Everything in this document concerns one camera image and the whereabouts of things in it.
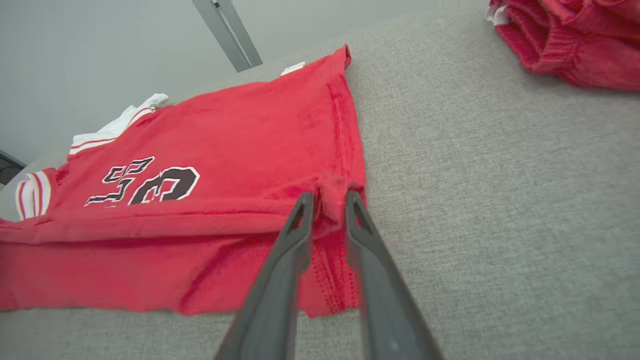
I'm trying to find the grey partition post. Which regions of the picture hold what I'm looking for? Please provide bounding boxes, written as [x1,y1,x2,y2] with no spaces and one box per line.
[192,0,264,74]

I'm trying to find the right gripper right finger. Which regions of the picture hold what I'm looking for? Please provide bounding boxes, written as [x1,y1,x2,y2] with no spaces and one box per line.
[344,190,445,360]

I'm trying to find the red shorts white trim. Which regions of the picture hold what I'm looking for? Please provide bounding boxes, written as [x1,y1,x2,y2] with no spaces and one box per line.
[485,0,640,92]

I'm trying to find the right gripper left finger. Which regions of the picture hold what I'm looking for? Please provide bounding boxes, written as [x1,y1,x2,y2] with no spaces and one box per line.
[214,192,316,360]

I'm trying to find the red jersey shirt striped sleeves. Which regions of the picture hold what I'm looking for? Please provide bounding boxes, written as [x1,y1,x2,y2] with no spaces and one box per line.
[0,44,369,319]

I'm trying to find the dark grey wall base rail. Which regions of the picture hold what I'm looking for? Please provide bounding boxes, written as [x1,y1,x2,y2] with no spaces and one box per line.
[0,149,27,187]

